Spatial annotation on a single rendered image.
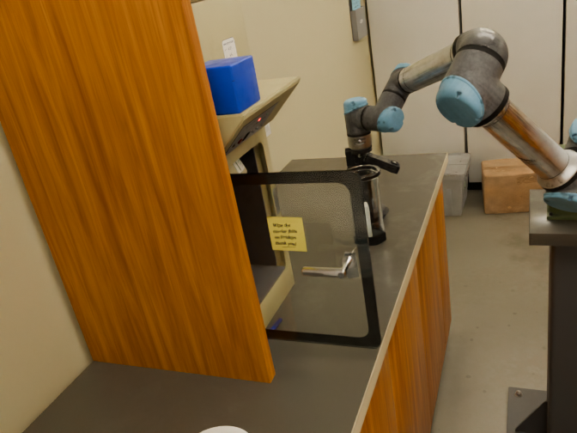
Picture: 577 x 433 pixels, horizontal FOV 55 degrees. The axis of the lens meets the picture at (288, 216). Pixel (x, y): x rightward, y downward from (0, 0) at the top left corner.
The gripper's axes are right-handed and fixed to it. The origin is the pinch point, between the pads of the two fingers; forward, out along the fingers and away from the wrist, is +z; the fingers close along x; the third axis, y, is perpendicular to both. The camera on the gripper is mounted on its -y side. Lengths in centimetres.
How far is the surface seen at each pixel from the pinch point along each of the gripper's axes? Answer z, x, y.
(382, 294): 5.2, 46.9, 0.1
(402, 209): 5.2, -4.5, -9.0
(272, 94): -52, 56, 17
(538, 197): 5, -2, -52
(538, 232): 5, 22, -45
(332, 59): -23, -162, 16
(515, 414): 98, -3, -44
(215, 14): -69, 50, 27
